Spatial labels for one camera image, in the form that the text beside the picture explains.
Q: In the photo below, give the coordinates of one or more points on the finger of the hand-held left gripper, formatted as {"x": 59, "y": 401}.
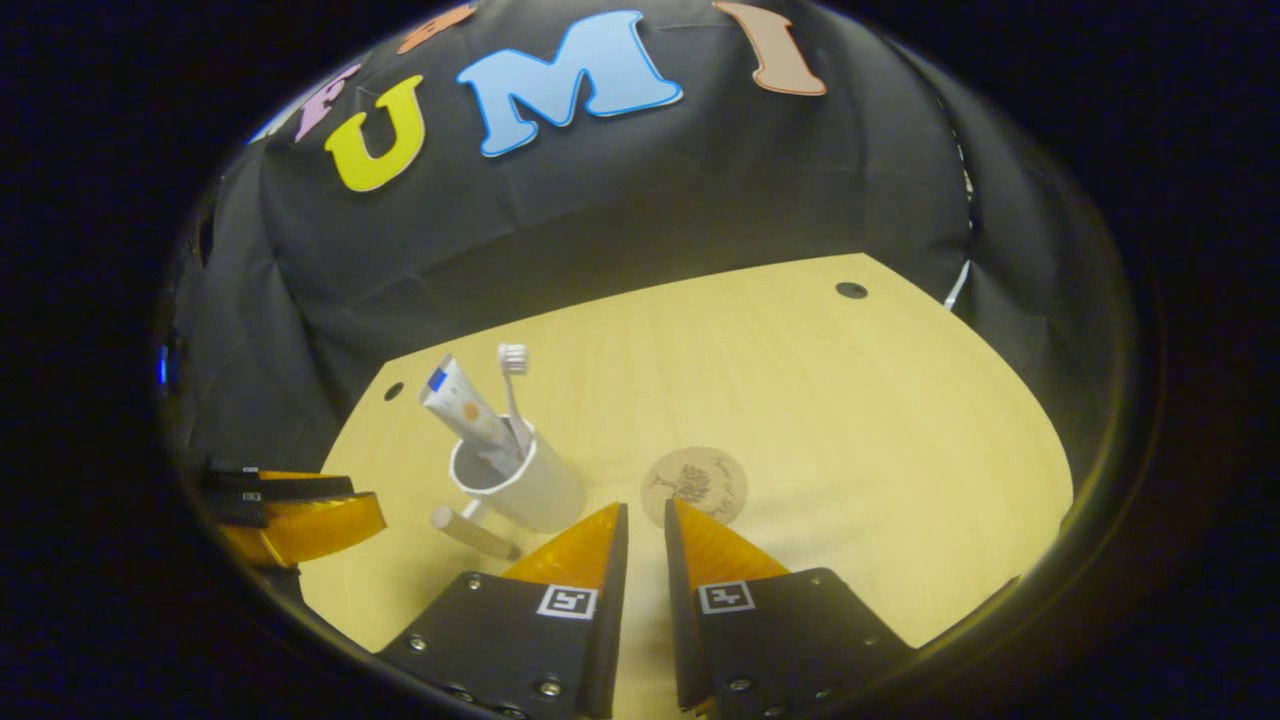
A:
{"x": 300, "y": 488}
{"x": 310, "y": 530}

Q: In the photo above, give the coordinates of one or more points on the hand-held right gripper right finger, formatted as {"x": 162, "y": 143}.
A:
{"x": 682, "y": 640}

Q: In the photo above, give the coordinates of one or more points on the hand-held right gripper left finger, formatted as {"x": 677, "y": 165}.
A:
{"x": 608, "y": 640}

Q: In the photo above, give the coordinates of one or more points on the round cork coaster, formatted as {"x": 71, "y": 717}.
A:
{"x": 695, "y": 485}

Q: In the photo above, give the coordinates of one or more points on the white toothpaste tube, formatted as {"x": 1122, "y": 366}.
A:
{"x": 465, "y": 405}

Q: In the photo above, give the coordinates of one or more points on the white toothbrush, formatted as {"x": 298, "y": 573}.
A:
{"x": 512, "y": 358}

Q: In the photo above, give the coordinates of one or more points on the light wooden desktop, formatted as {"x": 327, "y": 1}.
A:
{"x": 850, "y": 450}

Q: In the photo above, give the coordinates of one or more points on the black backdrop cloth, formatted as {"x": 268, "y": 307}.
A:
{"x": 700, "y": 180}

